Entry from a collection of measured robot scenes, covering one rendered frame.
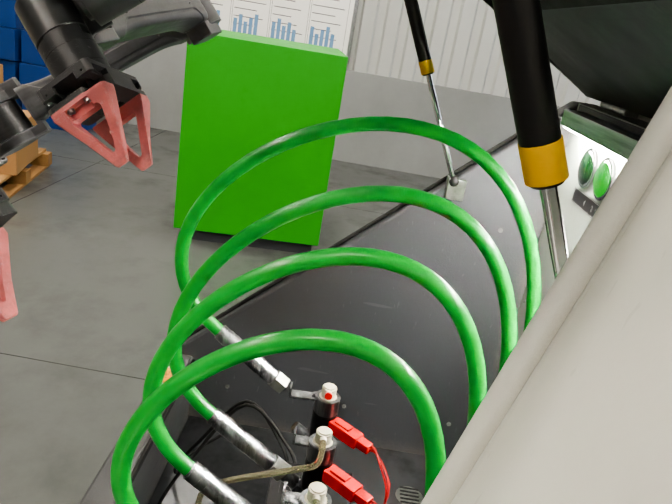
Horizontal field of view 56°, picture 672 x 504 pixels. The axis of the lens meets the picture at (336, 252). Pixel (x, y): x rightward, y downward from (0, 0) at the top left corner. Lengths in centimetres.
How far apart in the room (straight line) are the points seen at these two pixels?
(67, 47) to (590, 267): 58
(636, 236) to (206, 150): 384
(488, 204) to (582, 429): 76
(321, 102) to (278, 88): 27
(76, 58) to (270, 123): 328
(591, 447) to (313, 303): 82
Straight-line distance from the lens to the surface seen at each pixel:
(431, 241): 96
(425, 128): 60
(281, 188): 404
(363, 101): 712
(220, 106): 396
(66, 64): 71
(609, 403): 21
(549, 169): 28
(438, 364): 105
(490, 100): 721
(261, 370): 69
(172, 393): 44
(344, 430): 70
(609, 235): 26
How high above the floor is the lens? 151
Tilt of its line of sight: 20 degrees down
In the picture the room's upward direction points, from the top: 10 degrees clockwise
